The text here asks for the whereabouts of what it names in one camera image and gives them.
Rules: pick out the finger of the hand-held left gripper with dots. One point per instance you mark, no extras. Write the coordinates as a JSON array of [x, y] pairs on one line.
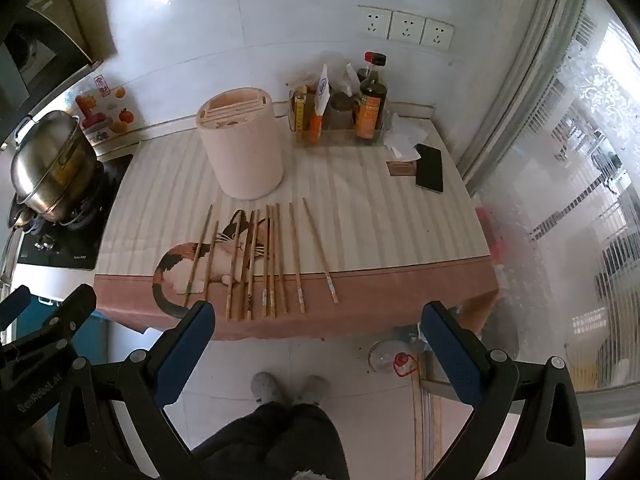
[[77, 307], [15, 301]]

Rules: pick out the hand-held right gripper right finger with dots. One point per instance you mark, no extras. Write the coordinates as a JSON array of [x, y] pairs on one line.
[[450, 355]]

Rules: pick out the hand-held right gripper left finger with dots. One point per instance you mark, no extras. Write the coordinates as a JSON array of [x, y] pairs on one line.
[[184, 355]]

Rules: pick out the bunch of wooden chopsticks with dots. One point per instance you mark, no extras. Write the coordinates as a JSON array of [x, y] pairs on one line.
[[297, 260]]

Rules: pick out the white cylindrical holder cup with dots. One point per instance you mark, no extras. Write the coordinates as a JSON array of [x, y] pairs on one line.
[[245, 150]]

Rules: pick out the teal cabinet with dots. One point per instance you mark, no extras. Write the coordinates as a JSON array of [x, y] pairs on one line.
[[95, 340]]

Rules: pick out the black gas stove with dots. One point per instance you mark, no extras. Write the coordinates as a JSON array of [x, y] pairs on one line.
[[75, 245]]

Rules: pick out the grey slipper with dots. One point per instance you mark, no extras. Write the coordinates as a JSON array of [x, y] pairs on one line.
[[312, 389], [265, 387]]

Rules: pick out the person's dark trousers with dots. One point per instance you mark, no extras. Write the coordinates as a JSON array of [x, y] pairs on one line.
[[280, 440]]

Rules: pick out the stainless steel steamer pot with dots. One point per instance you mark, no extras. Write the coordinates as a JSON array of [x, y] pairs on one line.
[[50, 170]]

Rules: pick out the striped cat-print tablecloth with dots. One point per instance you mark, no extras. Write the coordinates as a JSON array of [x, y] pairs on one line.
[[360, 210]]

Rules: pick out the black smartphone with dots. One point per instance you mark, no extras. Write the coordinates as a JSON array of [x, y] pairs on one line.
[[430, 167]]

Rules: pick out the small brown box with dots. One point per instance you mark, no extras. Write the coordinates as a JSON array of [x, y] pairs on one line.
[[401, 168]]

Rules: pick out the carton with fruit pictures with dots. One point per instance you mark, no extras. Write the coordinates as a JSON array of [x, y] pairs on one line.
[[107, 110]]

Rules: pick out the sliding glass door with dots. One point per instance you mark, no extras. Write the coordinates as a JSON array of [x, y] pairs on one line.
[[575, 185]]

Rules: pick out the white paper tissue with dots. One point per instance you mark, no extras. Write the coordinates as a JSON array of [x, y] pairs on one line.
[[405, 137]]

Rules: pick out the clear condiment organizer tray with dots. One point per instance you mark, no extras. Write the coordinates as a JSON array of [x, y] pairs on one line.
[[340, 136]]

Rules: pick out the steel range hood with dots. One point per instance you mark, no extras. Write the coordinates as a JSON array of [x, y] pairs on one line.
[[40, 45]]

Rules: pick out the dark soy sauce bottle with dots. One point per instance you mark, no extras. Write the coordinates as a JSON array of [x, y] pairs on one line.
[[372, 105]]

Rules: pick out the orange seasoning packet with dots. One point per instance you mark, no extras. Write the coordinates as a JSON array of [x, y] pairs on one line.
[[316, 122]]

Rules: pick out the glass seasoning jar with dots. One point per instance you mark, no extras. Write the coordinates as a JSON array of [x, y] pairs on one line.
[[343, 107]]

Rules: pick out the yellow seasoning box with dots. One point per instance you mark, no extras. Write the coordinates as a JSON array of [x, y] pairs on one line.
[[300, 110]]

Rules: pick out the white and blue packet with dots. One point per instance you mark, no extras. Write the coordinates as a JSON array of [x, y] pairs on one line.
[[322, 85]]

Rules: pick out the clear plastic bag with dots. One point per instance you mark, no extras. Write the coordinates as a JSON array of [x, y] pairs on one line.
[[335, 67]]

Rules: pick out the white wall socket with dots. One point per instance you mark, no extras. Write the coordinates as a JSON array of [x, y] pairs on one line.
[[406, 27], [437, 34], [372, 21]]

